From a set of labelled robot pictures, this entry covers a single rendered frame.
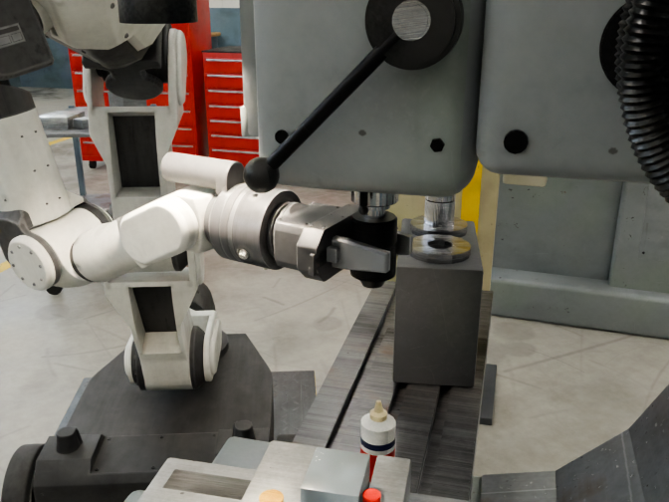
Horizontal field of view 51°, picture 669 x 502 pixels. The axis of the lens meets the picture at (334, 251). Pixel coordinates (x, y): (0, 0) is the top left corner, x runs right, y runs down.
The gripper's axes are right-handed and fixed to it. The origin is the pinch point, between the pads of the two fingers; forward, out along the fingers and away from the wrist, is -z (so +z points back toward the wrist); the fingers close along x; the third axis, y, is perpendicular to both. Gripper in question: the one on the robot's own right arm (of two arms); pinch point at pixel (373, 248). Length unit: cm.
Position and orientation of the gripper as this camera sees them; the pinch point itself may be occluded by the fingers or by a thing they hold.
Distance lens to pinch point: 71.1
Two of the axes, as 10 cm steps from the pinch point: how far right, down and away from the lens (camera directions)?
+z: -8.7, -1.8, 4.6
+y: 0.0, 9.3, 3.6
